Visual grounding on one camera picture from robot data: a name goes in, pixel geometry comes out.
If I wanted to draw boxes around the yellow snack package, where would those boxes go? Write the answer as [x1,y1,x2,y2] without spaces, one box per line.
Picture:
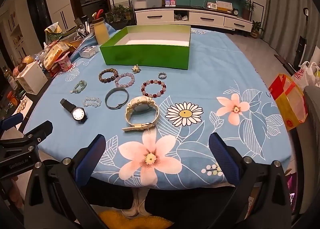
[43,42,69,70]

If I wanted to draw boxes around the potted plant right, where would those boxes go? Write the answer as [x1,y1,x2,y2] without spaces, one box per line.
[241,0,255,20]

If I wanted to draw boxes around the black wrist watch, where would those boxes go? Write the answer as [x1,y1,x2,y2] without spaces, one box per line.
[60,98,87,123]

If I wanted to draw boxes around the blue floral tablecloth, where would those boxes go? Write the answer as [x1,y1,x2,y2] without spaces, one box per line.
[25,29,292,189]

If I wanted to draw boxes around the gold flower brooch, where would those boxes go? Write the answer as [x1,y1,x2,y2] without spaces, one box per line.
[132,65,141,74]

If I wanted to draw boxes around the clear plastic storage bin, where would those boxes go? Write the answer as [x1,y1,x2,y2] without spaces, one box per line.
[132,0,162,10]

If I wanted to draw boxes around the red yellow shopping bag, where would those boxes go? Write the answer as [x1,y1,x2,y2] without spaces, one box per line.
[269,74,308,131]

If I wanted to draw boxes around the purple bead bracelet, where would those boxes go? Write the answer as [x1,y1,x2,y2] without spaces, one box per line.
[114,72,136,89]

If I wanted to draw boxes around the white plastic bag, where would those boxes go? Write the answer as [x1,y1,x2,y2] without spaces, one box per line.
[292,61,319,90]

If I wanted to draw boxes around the green jade bracelet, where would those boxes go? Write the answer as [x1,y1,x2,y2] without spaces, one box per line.
[70,79,88,94]

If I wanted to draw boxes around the grey metal bangle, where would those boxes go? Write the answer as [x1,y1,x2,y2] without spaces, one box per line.
[105,88,129,110]

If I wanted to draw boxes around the yellow bottle with brown lid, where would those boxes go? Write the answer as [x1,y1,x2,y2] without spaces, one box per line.
[92,9,110,45]

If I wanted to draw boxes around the white cardboard box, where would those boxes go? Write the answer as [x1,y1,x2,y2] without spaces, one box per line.
[17,62,48,95]

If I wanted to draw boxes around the clear crystal bead bracelet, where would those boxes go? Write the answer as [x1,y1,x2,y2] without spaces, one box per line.
[82,96,102,108]

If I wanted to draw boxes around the pink yogurt cup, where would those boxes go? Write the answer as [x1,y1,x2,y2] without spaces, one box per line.
[55,51,72,72]

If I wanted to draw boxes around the green cardboard box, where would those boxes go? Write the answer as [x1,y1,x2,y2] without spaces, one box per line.
[100,25,191,70]

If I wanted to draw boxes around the potted plants on floor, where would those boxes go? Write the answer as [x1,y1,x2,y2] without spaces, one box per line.
[105,4,136,30]

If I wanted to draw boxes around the brown bead bracelet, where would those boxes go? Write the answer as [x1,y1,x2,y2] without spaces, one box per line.
[98,67,119,84]

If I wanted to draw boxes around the small black alarm clock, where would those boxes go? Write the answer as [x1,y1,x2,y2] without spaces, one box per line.
[233,9,239,16]

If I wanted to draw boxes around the white tv cabinet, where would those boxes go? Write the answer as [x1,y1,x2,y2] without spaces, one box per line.
[135,7,253,32]

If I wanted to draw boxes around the red and pink bead bracelet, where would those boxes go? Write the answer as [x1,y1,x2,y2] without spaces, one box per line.
[140,79,167,99]

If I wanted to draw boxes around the white wrist watch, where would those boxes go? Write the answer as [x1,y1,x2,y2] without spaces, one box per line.
[122,96,160,132]

